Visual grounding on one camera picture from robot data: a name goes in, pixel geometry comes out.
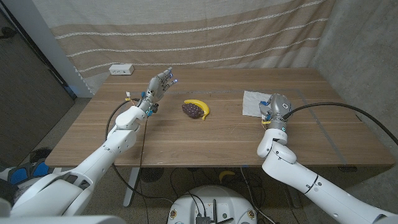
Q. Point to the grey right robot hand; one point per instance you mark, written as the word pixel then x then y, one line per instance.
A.
pixel 278 107

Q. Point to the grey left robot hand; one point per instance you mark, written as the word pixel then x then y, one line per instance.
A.
pixel 155 88

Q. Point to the blue block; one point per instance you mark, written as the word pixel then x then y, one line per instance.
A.
pixel 264 103

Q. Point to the white cloth napkin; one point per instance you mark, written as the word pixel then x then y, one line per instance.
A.
pixel 250 105

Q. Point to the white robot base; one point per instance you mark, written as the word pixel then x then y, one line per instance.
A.
pixel 217 199

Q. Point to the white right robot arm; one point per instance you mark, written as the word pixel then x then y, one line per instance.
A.
pixel 304 180

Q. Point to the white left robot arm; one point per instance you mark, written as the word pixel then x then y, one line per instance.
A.
pixel 99 158

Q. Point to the purple toy grapes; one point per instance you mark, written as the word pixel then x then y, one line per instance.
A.
pixel 192 110

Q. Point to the yellow banana on floor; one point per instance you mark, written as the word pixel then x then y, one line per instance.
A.
pixel 225 173

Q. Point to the white power strip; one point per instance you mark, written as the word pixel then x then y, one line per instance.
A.
pixel 121 69

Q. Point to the beige striped curtain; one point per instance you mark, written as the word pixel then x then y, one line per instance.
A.
pixel 186 40

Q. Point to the black round floor fan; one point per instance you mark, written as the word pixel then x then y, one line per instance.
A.
pixel 151 174

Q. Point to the white table leg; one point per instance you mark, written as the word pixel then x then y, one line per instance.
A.
pixel 293 199
pixel 130 186

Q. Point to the white robot torso edge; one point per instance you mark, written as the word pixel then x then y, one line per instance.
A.
pixel 62 220

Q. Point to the blue and black shoe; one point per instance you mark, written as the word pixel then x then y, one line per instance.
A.
pixel 18 175

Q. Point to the white door frame post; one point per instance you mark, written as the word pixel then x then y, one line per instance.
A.
pixel 46 40

